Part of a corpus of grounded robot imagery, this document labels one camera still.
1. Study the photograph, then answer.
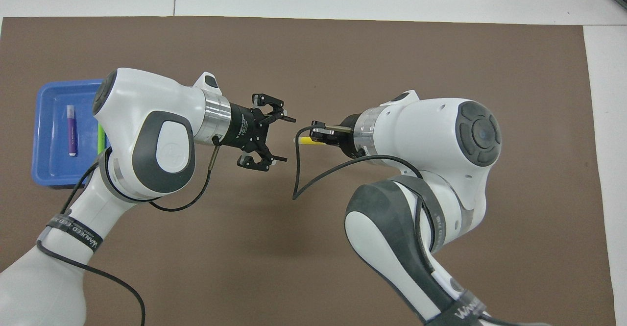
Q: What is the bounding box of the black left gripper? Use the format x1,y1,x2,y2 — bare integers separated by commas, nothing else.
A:
221,93,297,172

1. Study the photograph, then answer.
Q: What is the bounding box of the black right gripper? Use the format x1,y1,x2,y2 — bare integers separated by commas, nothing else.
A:
312,114,367,159

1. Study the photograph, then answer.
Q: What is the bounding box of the purple marker pen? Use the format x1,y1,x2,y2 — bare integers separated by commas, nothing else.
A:
67,105,77,157

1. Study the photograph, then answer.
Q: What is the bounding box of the brown table mat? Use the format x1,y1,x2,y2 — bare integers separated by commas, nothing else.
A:
0,16,618,326

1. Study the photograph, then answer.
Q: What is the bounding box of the blue plastic tray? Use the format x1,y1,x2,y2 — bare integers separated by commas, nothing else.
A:
31,80,109,189

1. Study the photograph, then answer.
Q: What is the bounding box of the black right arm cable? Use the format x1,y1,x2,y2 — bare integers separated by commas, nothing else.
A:
292,125,436,253

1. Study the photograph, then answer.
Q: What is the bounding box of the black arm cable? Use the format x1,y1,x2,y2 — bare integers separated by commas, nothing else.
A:
292,125,436,253
37,140,219,326

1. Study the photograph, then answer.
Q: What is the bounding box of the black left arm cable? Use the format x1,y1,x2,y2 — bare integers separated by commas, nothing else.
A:
37,140,219,326

